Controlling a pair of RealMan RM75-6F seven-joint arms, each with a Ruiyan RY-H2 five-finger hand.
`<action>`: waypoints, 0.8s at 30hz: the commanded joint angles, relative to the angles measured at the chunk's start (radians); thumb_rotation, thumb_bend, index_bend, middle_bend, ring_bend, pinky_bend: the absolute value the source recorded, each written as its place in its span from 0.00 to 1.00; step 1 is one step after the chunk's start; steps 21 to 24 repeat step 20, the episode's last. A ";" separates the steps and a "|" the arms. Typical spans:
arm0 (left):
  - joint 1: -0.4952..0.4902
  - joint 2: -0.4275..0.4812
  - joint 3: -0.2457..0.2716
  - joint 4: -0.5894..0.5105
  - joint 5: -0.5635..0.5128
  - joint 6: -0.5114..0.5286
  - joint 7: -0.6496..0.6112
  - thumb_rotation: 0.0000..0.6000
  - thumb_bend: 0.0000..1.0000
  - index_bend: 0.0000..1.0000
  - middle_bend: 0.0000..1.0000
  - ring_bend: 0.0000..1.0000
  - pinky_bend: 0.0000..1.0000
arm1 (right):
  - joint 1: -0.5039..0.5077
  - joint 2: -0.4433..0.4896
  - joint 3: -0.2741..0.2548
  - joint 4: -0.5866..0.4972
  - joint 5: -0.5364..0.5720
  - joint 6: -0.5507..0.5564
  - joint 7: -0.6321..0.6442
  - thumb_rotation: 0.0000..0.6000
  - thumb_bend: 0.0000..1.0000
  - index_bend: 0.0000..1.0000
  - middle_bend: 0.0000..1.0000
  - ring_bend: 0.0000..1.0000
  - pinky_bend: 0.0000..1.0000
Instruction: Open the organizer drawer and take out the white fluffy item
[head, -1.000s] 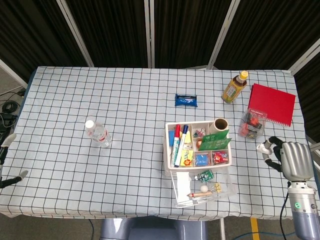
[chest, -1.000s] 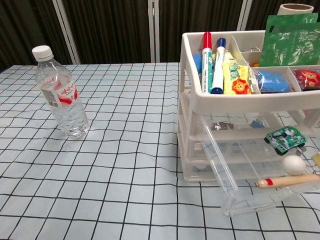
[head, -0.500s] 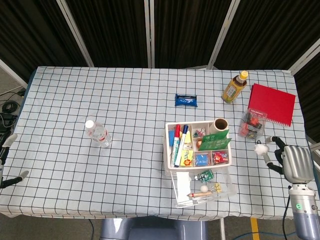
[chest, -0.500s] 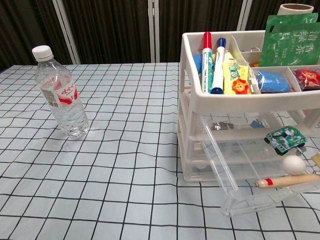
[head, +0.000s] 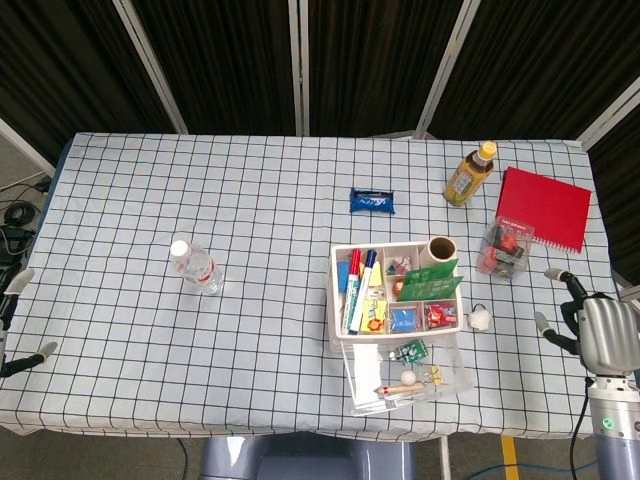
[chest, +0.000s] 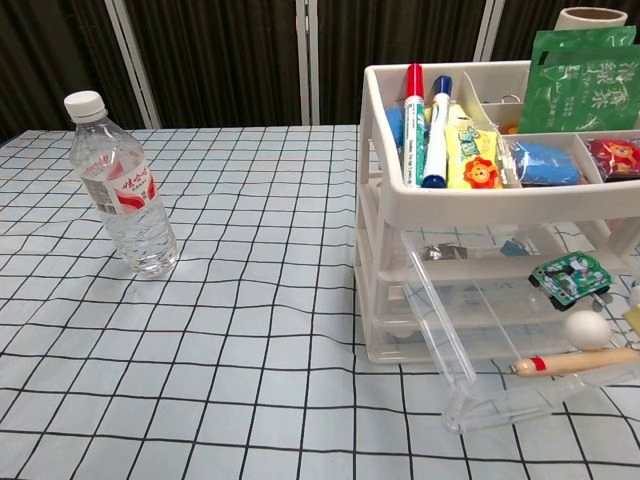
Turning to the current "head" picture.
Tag tea bottle with yellow cap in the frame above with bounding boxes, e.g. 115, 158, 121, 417
443, 140, 498, 208

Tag clear box of binder clips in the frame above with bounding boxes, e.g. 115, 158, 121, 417
475, 215, 535, 284

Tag clear plastic tray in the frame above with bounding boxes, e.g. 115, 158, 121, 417
340, 333, 475, 417

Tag blue cap whiteboard marker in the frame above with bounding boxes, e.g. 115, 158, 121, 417
348, 248, 380, 335

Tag black cables on floor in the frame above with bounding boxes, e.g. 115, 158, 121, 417
0, 184, 51, 266

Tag cardboard tape roll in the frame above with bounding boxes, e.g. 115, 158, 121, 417
418, 235, 460, 274

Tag white paper card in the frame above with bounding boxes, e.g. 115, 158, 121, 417
351, 343, 381, 406

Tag yellow lion snack packet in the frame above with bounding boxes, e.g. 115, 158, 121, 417
359, 297, 389, 335

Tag white plush ball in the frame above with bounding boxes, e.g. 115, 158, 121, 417
467, 302, 492, 332

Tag red cap whiteboard marker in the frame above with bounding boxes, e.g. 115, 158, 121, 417
341, 248, 364, 331

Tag clear plastic water bottle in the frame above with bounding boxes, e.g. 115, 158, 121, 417
169, 239, 225, 296

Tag red snack packet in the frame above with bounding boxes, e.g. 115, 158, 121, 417
423, 302, 459, 330

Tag blue tissue pack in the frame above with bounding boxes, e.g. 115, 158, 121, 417
348, 187, 397, 216

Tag green tea packet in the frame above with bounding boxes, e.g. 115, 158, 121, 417
397, 258, 465, 303

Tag green snack packet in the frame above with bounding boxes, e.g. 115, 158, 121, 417
392, 338, 429, 362

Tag white plastic drawer organizer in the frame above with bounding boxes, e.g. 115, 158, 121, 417
327, 240, 466, 351

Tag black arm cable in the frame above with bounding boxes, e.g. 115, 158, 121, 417
569, 379, 594, 480

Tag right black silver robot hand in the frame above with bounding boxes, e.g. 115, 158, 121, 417
533, 267, 640, 376

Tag blue floor cable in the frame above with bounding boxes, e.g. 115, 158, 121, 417
469, 459, 601, 480

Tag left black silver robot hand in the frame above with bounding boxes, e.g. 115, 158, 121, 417
0, 268, 59, 379

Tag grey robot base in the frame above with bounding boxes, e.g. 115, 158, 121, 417
199, 434, 416, 480

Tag wooden stick with red band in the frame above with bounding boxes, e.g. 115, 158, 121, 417
375, 382, 425, 396

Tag blue item in clear wrap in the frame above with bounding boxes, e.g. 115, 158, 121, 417
389, 305, 420, 332

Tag red spiral notebook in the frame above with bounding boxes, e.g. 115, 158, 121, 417
496, 166, 593, 254

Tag white black checkered tablecloth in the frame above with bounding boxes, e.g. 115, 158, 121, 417
0, 132, 634, 444

